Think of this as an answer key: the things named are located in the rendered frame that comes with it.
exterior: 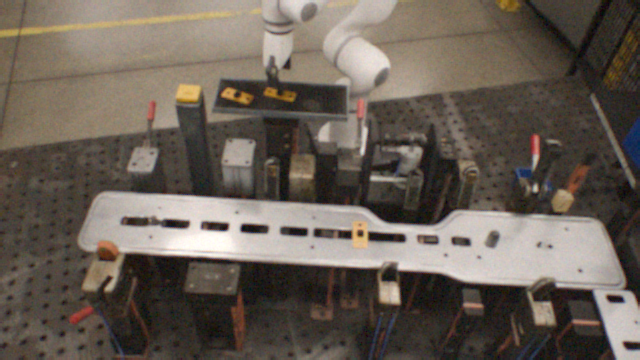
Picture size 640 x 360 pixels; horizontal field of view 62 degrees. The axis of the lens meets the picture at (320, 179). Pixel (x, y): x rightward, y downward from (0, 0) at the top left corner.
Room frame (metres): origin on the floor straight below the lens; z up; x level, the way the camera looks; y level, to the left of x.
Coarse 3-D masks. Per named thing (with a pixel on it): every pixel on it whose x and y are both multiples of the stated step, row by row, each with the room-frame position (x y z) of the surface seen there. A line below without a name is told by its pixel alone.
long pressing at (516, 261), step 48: (96, 240) 0.75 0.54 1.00; (144, 240) 0.76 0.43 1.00; (192, 240) 0.77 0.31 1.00; (240, 240) 0.78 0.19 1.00; (288, 240) 0.79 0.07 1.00; (336, 240) 0.80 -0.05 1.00; (480, 240) 0.84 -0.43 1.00; (528, 240) 0.85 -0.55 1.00; (576, 240) 0.86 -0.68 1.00; (576, 288) 0.72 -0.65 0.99
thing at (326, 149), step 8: (320, 144) 1.05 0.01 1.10; (328, 144) 1.05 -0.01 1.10; (336, 144) 1.06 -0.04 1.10; (320, 152) 1.02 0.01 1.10; (328, 152) 1.02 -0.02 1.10; (336, 152) 1.02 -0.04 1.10; (320, 160) 1.02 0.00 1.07; (328, 160) 1.02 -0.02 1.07; (336, 160) 1.02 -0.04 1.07; (320, 168) 1.02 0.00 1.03; (328, 168) 1.02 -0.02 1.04; (320, 176) 1.02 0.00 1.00; (328, 176) 1.02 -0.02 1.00; (320, 184) 1.02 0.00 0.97; (328, 184) 1.02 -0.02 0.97; (320, 192) 1.02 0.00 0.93; (328, 192) 1.02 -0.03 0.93; (320, 200) 1.02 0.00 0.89; (328, 200) 1.02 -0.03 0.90
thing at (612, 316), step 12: (600, 300) 0.69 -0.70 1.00; (600, 312) 0.66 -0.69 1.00; (612, 312) 0.66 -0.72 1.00; (624, 312) 0.66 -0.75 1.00; (636, 312) 0.66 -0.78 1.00; (612, 324) 0.63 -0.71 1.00; (624, 324) 0.63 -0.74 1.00; (636, 324) 0.63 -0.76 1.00; (612, 336) 0.59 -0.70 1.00; (624, 336) 0.60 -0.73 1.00; (636, 336) 0.60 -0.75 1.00; (612, 348) 0.57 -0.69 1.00; (624, 348) 0.57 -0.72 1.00
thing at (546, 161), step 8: (544, 144) 1.01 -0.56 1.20; (552, 144) 1.00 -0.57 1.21; (560, 144) 1.00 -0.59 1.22; (544, 152) 0.99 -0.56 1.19; (552, 152) 0.97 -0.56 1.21; (560, 152) 0.97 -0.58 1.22; (544, 160) 0.99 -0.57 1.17; (552, 160) 0.99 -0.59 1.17; (536, 168) 0.99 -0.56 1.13; (544, 168) 0.99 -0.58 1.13; (552, 168) 0.98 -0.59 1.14; (536, 176) 0.97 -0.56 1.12; (544, 176) 0.98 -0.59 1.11; (544, 184) 0.97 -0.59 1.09
